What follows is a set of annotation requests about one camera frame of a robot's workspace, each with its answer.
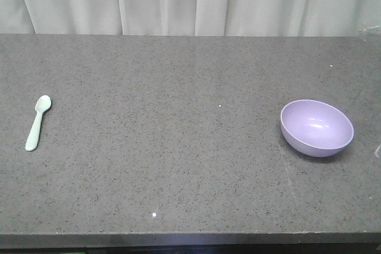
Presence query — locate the purple plastic bowl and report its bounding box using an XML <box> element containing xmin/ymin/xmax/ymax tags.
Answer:
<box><xmin>280</xmin><ymin>99</ymin><xmax>354</xmax><ymax>158</ymax></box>

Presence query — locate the pale green plastic spoon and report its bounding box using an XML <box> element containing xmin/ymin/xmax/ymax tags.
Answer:
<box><xmin>25</xmin><ymin>95</ymin><xmax>52</xmax><ymax>152</ymax></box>

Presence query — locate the white curtain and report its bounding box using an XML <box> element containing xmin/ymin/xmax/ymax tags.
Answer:
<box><xmin>1</xmin><ymin>0</ymin><xmax>380</xmax><ymax>36</ymax></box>

